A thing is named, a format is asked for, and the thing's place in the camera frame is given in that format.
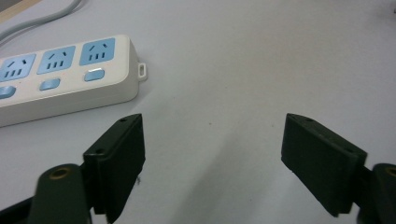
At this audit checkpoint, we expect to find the white blue power strip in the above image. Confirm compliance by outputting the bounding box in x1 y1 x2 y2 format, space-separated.
0 34 148 128

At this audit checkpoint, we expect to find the grey power cable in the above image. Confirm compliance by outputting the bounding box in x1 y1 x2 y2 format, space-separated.
0 0 84 43

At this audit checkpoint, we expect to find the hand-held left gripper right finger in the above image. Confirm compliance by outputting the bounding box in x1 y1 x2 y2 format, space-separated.
280 113 368 217

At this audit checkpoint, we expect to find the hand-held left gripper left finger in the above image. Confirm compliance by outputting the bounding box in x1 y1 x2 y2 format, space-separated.
82 113 147 224

